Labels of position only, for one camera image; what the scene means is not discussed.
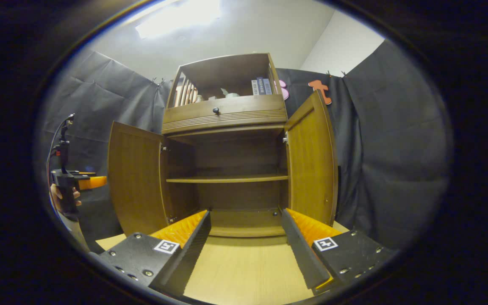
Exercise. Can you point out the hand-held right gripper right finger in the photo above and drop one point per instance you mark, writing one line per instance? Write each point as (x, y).
(301, 254)

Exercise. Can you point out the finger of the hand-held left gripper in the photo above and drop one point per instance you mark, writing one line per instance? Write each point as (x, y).
(93, 182)

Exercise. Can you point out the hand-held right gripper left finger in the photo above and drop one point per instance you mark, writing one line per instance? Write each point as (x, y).
(191, 254)

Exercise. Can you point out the wooden cabinet door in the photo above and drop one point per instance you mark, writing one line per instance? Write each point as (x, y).
(136, 178)
(311, 161)

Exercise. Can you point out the wooden double-door shoe cabinet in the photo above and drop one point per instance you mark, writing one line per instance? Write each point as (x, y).
(239, 156)

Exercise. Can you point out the wooden inner shelf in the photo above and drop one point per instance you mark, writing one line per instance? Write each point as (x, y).
(227, 179)

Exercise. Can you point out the black backdrop cloth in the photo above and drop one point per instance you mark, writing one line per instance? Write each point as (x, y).
(388, 148)

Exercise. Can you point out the small pale ornament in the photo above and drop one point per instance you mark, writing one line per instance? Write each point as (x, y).
(230, 94)

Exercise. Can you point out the dark blue book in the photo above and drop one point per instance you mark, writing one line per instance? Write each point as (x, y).
(261, 86)

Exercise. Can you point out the grey book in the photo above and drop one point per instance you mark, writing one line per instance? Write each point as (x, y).
(254, 87)

